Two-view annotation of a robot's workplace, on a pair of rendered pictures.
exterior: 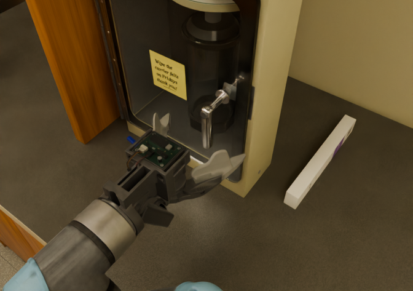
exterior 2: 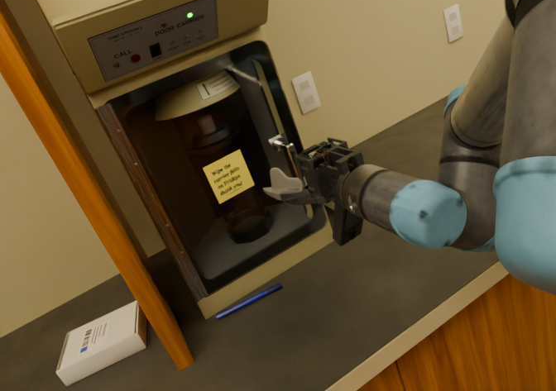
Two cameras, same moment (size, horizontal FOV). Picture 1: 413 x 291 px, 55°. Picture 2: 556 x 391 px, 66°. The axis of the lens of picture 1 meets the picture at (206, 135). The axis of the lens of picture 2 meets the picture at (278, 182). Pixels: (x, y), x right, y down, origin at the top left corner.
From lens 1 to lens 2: 65 cm
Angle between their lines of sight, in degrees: 50
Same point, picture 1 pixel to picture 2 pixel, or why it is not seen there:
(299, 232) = not seen: hidden behind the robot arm
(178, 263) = (384, 280)
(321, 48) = not seen: hidden behind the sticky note
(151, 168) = (335, 147)
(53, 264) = (406, 179)
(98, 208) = (357, 171)
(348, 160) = not seen: hidden behind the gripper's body
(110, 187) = (344, 159)
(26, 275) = (413, 189)
